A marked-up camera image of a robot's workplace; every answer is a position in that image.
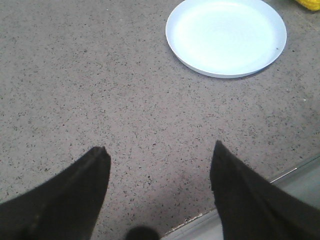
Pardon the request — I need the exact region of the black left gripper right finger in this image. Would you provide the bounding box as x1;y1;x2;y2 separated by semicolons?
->
209;140;320;240

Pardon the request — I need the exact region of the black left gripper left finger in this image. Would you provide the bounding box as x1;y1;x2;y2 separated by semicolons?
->
0;146;111;240

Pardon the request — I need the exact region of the white round plate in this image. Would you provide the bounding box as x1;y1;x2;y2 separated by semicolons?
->
165;0;287;79

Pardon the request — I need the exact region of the yellow corn cob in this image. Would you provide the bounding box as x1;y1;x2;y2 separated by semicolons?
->
296;0;320;11

